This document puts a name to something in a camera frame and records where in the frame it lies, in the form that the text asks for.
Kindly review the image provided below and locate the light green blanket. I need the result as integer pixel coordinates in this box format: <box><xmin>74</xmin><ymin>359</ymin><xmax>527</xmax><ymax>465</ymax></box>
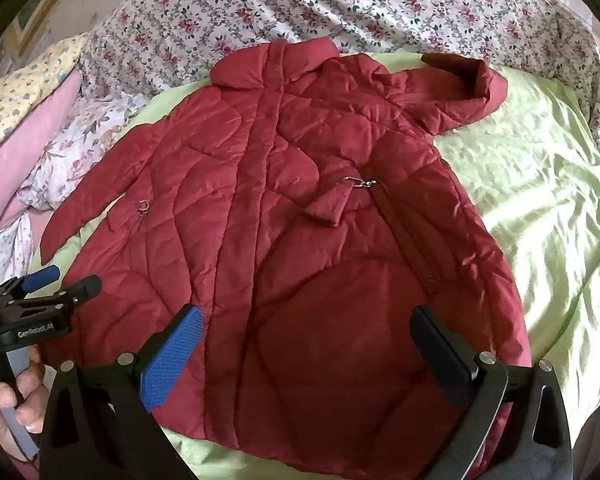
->
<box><xmin>45</xmin><ymin>52</ymin><xmax>600</xmax><ymax>480</ymax></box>

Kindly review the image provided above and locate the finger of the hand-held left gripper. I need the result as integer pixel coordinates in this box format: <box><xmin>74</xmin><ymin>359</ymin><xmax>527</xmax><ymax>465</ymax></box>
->
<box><xmin>2</xmin><ymin>275</ymin><xmax>103</xmax><ymax>322</ymax></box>
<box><xmin>0</xmin><ymin>266</ymin><xmax>61</xmax><ymax>302</ymax></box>

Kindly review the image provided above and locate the red quilted coat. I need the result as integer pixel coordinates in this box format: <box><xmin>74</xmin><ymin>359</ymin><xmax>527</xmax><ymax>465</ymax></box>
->
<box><xmin>40</xmin><ymin>39</ymin><xmax>533</xmax><ymax>480</ymax></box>

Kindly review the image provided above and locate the gold picture frame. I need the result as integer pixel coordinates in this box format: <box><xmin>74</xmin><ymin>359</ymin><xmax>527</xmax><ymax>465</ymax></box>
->
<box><xmin>0</xmin><ymin>0</ymin><xmax>101</xmax><ymax>56</ymax></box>

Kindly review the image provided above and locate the pink pillow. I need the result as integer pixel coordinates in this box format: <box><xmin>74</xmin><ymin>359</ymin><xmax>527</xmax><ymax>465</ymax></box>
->
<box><xmin>0</xmin><ymin>67</ymin><xmax>88</xmax><ymax>231</ymax></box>

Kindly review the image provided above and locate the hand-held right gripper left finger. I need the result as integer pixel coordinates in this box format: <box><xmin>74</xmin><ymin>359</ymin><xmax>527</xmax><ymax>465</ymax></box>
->
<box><xmin>39</xmin><ymin>304</ymin><xmax>204</xmax><ymax>480</ymax></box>

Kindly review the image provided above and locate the rose floral bedsheet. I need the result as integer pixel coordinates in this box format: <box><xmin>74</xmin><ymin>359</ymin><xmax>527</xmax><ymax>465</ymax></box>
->
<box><xmin>77</xmin><ymin>0</ymin><xmax>600</xmax><ymax>136</ymax></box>

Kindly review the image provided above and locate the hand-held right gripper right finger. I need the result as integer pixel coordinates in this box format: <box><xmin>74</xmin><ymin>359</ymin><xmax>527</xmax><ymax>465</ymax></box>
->
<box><xmin>410</xmin><ymin>304</ymin><xmax>574</xmax><ymax>480</ymax></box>

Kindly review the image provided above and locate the person's left hand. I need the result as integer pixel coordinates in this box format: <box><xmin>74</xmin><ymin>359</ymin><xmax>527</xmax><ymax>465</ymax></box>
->
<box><xmin>0</xmin><ymin>345</ymin><xmax>48</xmax><ymax>436</ymax></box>

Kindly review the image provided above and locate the yellow floral pillow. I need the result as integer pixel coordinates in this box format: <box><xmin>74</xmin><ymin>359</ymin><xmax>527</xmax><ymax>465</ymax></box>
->
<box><xmin>0</xmin><ymin>35</ymin><xmax>88</xmax><ymax>161</ymax></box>

